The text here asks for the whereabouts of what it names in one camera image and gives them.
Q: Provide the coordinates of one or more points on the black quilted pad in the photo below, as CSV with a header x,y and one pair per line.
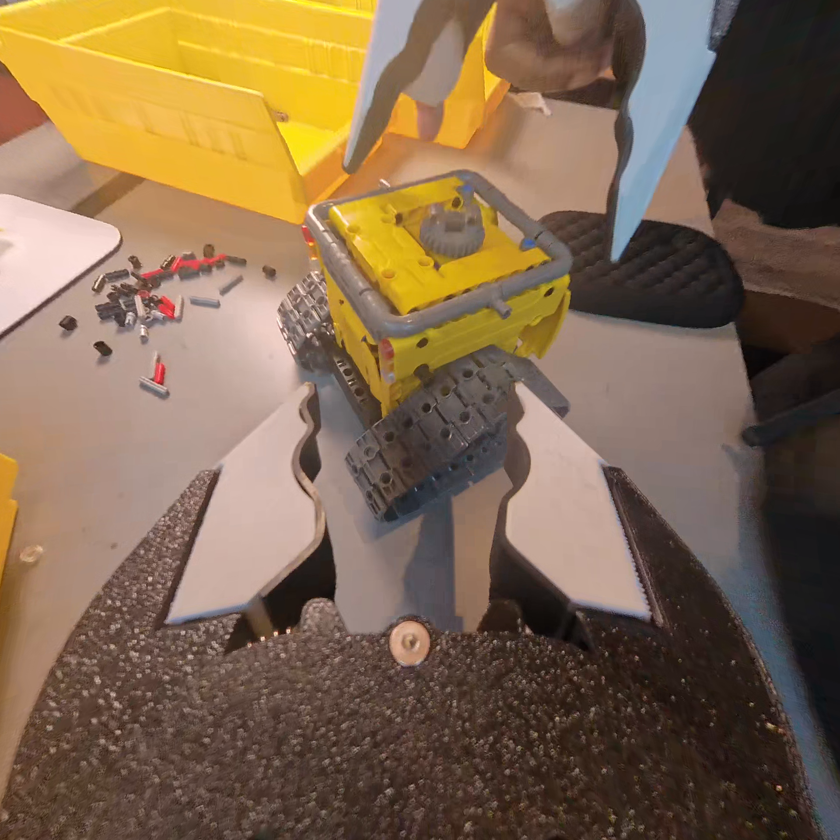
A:
x,y
669,289

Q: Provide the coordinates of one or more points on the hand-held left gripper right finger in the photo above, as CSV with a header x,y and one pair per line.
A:
x,y
571,525

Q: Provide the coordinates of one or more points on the small white paper scrap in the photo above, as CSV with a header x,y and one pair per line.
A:
x,y
528,103

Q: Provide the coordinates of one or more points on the pile of small building pieces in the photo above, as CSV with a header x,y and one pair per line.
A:
x,y
144,302

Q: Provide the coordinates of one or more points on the yellow building-block toy vehicle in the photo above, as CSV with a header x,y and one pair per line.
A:
x,y
380,249

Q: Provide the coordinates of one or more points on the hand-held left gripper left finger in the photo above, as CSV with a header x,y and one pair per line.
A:
x,y
249,525

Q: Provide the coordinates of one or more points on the small clear round stud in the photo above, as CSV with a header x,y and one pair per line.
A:
x,y
31,554

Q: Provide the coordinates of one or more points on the person's right hand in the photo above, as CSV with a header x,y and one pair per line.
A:
x,y
558,59

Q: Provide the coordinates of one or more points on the grey desk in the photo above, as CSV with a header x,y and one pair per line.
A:
x,y
197,426

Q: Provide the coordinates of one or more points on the yellow plastic storage bin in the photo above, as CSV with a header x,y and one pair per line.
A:
x,y
164,79
6,512

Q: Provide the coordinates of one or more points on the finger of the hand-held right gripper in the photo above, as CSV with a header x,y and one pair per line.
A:
x,y
663,118
371,79

